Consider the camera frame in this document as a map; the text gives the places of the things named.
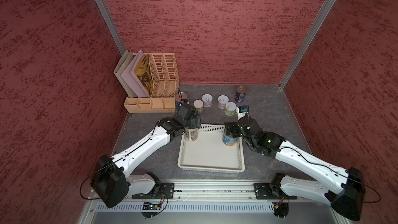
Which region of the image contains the yellow can with white lid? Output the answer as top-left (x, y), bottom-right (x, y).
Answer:
top-left (185, 128), bottom-right (198, 142)

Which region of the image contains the light blue corn can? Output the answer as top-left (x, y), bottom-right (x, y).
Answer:
top-left (222, 130), bottom-right (239, 146)

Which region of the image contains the dark navy red can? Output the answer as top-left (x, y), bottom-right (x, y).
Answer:
top-left (234, 86), bottom-right (247, 103)

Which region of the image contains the dark blue silver-top can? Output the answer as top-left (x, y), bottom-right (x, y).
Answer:
top-left (175, 92), bottom-right (188, 111)

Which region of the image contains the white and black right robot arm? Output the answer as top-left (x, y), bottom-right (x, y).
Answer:
top-left (224, 116), bottom-right (365, 221)

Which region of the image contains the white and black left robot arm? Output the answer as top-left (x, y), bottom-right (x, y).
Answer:
top-left (89, 115), bottom-right (201, 208)

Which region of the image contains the white perforated plastic basket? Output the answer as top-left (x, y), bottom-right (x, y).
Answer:
top-left (177, 124), bottom-right (245, 174)

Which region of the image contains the green label white-top can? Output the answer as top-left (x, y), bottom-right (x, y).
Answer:
top-left (224, 102), bottom-right (237, 116)

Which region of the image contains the small yellow white-lid can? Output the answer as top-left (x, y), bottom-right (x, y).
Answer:
top-left (193, 100), bottom-right (204, 114)

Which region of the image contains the pink can right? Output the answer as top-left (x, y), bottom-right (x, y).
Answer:
top-left (217, 95), bottom-right (229, 109)

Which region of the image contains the pink can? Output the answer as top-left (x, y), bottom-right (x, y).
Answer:
top-left (202, 94), bottom-right (213, 108)
top-left (217, 95), bottom-right (229, 109)

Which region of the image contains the pink can left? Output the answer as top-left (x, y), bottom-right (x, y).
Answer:
top-left (202, 94), bottom-right (213, 108)

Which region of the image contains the peach plastic desk organizer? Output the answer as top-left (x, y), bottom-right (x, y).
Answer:
top-left (114, 52), bottom-right (179, 114)

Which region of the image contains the yellow black patterned magazine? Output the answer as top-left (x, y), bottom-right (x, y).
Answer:
top-left (134, 54), bottom-right (153, 97)

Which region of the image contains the beige file folder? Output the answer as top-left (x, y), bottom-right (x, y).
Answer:
top-left (113, 49), bottom-right (138, 99)

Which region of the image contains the pink file folder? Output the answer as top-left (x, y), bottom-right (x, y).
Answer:
top-left (116, 50), bottom-right (149, 97)

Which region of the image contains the right round black electronics board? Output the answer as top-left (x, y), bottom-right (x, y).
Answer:
top-left (274, 203), bottom-right (289, 218)

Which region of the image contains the round black electronics board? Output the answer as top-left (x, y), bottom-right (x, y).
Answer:
top-left (274, 203), bottom-right (289, 218)
top-left (141, 202), bottom-right (163, 219)

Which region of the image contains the left round black electronics board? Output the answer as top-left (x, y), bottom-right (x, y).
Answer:
top-left (141, 202), bottom-right (163, 219)

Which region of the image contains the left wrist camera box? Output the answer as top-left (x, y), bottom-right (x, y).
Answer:
top-left (176, 103), bottom-right (198, 121)

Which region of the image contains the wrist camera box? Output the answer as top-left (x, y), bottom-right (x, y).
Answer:
top-left (236, 105), bottom-right (249, 119)
top-left (176, 103), bottom-right (198, 121)

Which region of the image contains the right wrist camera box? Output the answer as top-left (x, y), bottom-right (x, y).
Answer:
top-left (236, 105), bottom-right (249, 119)

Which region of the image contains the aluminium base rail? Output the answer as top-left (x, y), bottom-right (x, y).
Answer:
top-left (77, 179), bottom-right (353, 224)

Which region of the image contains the left aluminium corner post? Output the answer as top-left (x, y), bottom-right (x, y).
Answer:
top-left (95, 0), bottom-right (126, 55)

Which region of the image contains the aluminium corner post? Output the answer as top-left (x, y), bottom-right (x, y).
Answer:
top-left (95, 0), bottom-right (126, 55)
top-left (279, 0), bottom-right (336, 90)

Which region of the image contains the right aluminium corner post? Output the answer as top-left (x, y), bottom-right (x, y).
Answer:
top-left (279, 0), bottom-right (336, 90)

